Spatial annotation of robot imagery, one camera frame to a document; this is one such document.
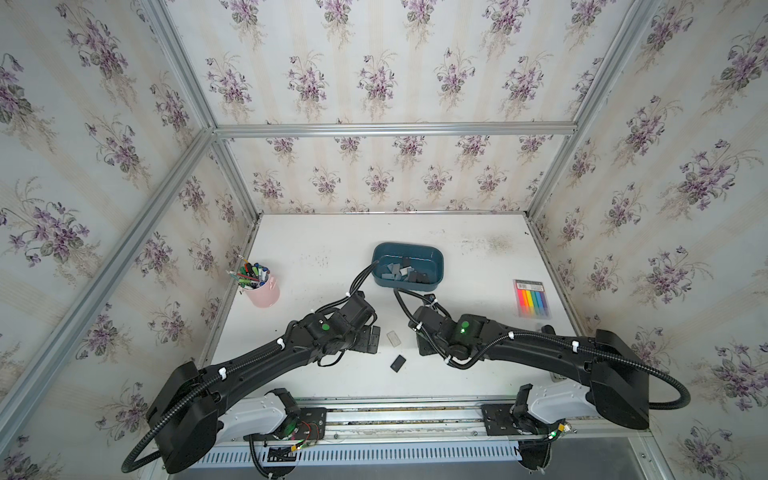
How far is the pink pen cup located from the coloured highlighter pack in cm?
80

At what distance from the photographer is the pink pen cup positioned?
0.88 metres

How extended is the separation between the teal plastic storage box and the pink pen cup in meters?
0.33

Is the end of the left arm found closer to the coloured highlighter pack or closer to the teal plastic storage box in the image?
the teal plastic storage box

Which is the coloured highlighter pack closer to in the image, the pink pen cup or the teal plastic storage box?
the teal plastic storage box

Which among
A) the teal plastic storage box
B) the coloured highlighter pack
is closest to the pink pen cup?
the teal plastic storage box

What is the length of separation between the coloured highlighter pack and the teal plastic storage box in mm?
265

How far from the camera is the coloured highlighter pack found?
0.95 meters

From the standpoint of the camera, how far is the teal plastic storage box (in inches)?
39.4
